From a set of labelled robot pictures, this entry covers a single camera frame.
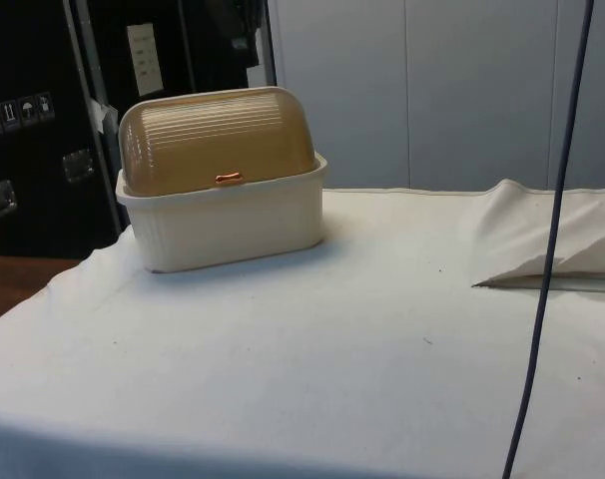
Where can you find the cream box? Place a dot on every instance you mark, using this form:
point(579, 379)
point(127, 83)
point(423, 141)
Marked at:
point(222, 224)

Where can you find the rounded box lid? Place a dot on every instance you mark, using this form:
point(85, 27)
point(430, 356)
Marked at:
point(207, 140)

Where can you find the pale locker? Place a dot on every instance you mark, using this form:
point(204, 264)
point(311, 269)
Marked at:
point(337, 90)
point(487, 90)

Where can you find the black cabinet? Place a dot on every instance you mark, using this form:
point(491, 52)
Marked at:
point(38, 164)

